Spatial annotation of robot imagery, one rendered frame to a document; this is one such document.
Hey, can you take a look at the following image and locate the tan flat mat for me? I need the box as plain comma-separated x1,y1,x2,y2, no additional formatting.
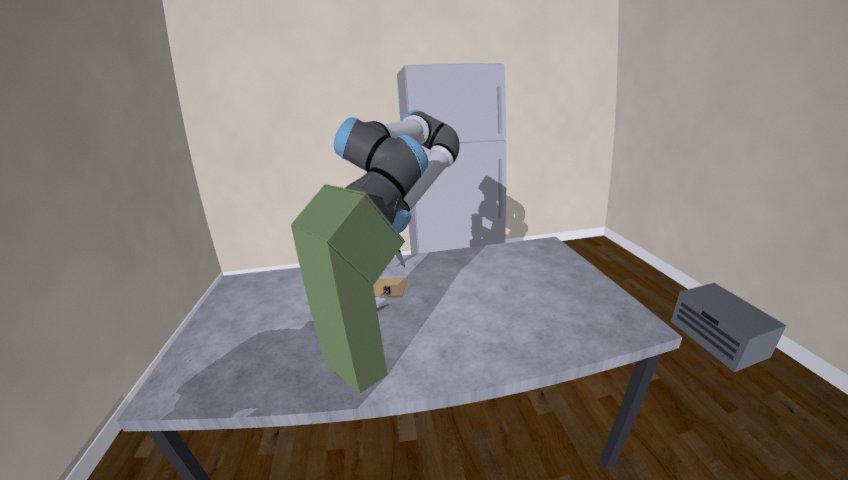
374,278,407,297

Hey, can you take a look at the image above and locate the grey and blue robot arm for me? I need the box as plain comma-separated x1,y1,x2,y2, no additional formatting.
334,110,460,233

